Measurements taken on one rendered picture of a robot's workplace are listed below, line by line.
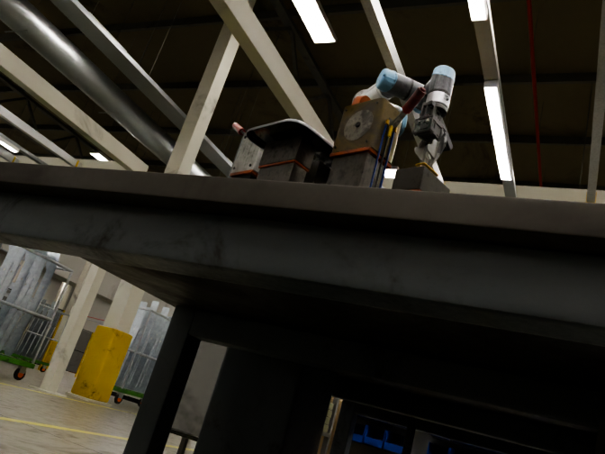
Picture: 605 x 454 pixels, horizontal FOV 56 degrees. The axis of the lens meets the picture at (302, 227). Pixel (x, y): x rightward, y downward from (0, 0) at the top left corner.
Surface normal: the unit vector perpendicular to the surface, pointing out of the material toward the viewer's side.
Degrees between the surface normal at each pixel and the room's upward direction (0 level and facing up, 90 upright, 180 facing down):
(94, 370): 90
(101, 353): 90
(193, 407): 90
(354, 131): 90
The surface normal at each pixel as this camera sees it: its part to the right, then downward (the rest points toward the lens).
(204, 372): -0.38, -0.41
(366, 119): -0.65, -0.42
